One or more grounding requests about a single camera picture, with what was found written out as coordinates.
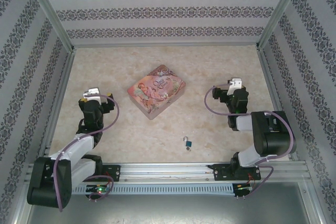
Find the pink illustrated tin box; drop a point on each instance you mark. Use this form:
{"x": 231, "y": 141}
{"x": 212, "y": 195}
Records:
{"x": 157, "y": 90}

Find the small silver key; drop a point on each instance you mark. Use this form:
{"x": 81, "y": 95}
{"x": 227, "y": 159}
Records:
{"x": 188, "y": 149}

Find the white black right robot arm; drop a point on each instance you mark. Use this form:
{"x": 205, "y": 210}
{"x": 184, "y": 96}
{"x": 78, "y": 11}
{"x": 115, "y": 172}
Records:
{"x": 273, "y": 134}

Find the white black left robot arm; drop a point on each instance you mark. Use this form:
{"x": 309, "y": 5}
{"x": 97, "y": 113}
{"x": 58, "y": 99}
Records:
{"x": 71, "y": 150}

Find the left controller board green light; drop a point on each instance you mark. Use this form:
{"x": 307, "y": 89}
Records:
{"x": 98, "y": 189}

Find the right controller board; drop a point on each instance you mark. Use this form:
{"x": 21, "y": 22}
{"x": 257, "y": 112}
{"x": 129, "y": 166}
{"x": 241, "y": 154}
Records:
{"x": 242, "y": 187}

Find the grey sheet metal panel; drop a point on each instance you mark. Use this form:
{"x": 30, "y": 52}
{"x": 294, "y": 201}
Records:
{"x": 168, "y": 211}

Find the aluminium table side rail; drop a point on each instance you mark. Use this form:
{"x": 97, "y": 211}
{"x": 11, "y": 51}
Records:
{"x": 64, "y": 77}
{"x": 269, "y": 77}

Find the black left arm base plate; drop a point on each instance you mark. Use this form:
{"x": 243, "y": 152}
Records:
{"x": 114, "y": 172}

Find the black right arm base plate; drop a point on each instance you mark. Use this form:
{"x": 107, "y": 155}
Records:
{"x": 221, "y": 171}

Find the aluminium frame post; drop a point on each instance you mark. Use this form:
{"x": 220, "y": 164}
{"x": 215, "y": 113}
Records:
{"x": 51, "y": 11}
{"x": 280, "y": 11}

